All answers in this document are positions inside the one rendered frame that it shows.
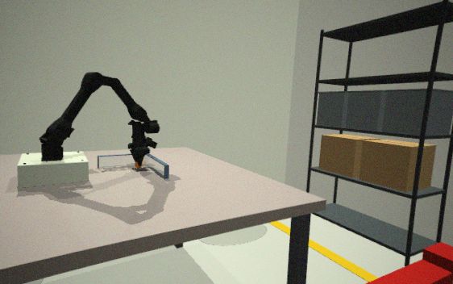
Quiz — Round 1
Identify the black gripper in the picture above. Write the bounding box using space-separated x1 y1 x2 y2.
128 134 151 166

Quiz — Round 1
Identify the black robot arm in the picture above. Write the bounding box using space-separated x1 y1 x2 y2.
39 72 160 161

